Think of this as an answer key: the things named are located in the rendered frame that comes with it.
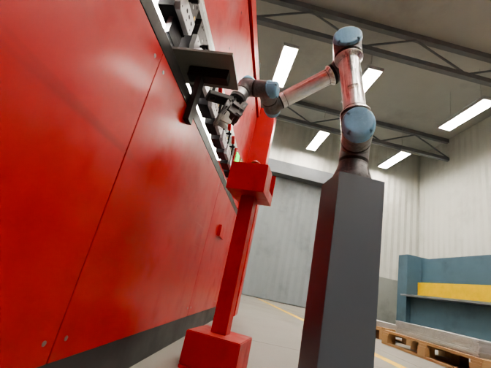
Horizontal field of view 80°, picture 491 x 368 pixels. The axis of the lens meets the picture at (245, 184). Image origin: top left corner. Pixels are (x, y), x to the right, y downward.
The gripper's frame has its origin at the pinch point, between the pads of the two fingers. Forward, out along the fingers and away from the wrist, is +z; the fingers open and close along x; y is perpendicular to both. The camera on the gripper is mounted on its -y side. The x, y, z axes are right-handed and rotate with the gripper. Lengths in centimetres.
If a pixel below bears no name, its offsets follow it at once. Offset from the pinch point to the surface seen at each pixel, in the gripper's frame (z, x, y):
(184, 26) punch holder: -19.9, -13.0, -29.7
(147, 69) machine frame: 28.7, -30.5, -19.3
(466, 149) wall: -688, 206, 591
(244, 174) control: 7.2, 6.8, 21.5
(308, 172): -554, 496, 304
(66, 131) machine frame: 57, -36, -18
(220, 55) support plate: -2.7, -24.5, -10.5
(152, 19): 21.4, -37.5, -24.4
